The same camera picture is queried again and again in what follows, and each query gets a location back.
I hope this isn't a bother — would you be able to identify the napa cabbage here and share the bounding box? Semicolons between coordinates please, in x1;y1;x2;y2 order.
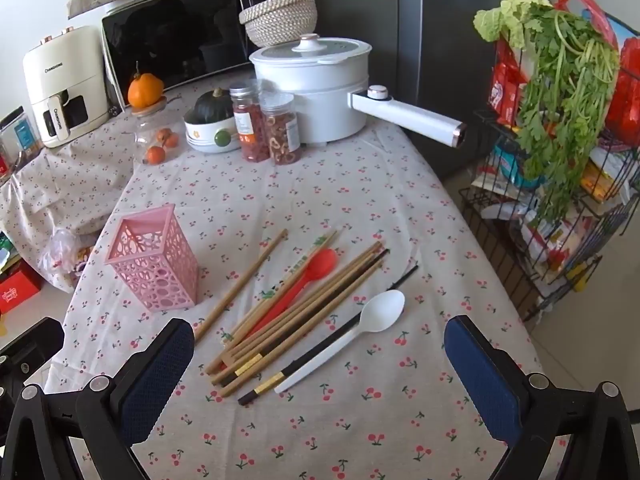
473;0;552;44

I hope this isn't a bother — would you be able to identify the microwave oven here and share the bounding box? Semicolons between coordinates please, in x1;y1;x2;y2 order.
100;0;289;112

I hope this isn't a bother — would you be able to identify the red plastic spoon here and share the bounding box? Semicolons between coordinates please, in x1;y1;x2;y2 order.
232;247;339;347

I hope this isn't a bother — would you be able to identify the white bowl with green knob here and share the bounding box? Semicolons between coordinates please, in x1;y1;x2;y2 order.
183;109;241;154

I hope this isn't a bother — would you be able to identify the red box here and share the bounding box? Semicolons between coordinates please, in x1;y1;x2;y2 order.
0;262;44;316

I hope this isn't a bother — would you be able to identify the jar of red dried berries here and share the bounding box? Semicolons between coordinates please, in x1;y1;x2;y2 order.
229;80;271;164

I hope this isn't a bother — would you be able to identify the large orange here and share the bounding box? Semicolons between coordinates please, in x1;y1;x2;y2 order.
127;61;165;110

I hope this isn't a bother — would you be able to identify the jar of dried fruit slices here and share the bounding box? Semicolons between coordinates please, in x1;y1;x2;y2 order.
259;91;304;167

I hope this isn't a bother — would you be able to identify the white plastic spoon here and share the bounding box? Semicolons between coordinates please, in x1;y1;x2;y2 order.
274;289;406;395

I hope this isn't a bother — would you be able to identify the woven lidded basket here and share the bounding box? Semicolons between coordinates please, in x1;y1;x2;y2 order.
238;0;319;49

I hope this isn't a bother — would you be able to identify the cream air fryer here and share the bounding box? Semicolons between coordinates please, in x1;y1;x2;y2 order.
21;25;111;150

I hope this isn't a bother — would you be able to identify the bunch of leafy greens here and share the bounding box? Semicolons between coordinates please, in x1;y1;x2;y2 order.
514;2;622;227

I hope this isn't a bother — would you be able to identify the cherry-print tablecloth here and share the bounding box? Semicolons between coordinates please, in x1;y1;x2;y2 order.
0;79;547;480

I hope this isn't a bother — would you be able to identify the pink perforated utensil holder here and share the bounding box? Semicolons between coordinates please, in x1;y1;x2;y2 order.
104;203;199;313

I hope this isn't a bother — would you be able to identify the clear plastic box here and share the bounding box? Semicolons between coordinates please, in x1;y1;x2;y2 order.
0;106;44;162

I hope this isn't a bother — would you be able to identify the red plastic bag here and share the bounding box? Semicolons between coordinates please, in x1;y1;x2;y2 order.
554;0;640;135

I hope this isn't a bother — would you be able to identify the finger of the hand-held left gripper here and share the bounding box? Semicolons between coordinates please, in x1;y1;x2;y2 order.
0;316;66;431

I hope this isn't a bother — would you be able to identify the plain wooden chopstick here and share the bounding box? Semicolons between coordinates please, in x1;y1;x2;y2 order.
207;245;387;381
217;259;387;399
204;241;383;375
210;255;386;388
193;228;290;344

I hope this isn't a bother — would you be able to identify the pile of assorted packets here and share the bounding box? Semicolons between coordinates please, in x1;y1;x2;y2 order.
474;157;628;292

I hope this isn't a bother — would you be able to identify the white electric pot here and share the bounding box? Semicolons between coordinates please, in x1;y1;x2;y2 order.
248;32;469;150

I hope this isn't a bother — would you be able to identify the black wire rack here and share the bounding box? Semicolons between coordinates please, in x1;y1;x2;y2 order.
457;35;640;324

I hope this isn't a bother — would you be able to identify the pale green-printed chopstick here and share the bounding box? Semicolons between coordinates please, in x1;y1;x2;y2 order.
227;226;345;343
222;231;338;345

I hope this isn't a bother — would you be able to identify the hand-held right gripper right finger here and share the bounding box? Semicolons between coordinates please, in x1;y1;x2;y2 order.
443;314;640;480

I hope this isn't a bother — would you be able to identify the clear box with tomatoes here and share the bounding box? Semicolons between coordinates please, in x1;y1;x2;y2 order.
131;97;182;166

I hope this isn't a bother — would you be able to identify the clear plastic bag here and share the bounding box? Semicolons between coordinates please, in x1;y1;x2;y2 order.
37;227;97;294

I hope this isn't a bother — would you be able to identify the blue and white packet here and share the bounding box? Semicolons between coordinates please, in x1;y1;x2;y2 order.
492;142;537;189

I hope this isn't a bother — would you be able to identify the red snack packet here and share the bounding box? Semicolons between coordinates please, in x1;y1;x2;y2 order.
488;41;529;129

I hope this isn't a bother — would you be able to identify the dark green squash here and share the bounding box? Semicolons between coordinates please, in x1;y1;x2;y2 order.
193;87;236;124

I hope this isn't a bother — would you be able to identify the grey refrigerator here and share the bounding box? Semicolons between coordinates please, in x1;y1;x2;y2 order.
285;0;547;182

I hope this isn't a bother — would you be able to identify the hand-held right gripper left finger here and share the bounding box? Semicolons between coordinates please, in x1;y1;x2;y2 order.
0;316;196;480

